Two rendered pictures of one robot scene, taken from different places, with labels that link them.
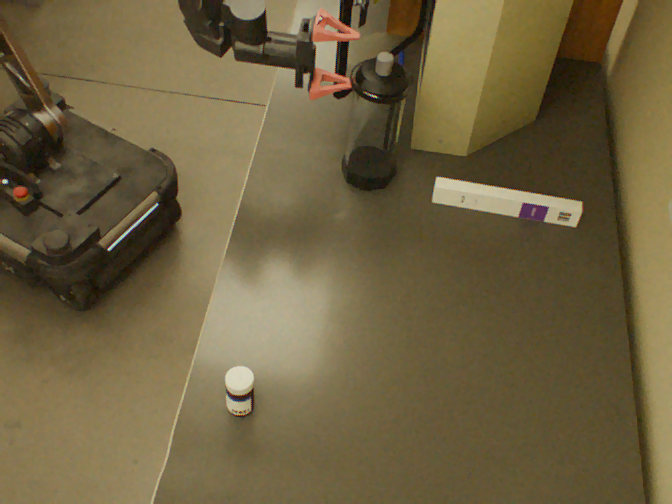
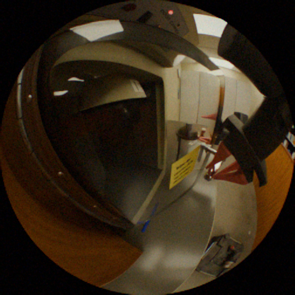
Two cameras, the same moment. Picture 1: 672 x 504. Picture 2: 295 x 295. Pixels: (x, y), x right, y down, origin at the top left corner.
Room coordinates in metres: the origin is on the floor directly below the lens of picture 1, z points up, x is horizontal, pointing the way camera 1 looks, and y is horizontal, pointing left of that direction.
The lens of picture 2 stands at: (1.56, -0.02, 1.32)
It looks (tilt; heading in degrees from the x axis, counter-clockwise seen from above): 33 degrees down; 210
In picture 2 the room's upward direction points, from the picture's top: 5 degrees counter-clockwise
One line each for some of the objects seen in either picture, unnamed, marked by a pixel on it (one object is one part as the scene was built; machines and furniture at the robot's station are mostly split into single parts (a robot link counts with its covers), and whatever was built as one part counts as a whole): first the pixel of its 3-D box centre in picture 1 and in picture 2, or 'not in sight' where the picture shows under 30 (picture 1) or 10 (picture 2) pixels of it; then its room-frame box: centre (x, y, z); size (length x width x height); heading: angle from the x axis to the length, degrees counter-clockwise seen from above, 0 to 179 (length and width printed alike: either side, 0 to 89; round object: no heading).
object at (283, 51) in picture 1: (287, 51); (224, 132); (1.18, 0.14, 1.20); 0.07 x 0.07 x 0.10; 88
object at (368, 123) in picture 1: (374, 125); not in sight; (1.18, -0.02, 1.06); 0.11 x 0.11 x 0.21
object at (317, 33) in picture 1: (331, 39); not in sight; (1.18, 0.07, 1.23); 0.09 x 0.07 x 0.07; 88
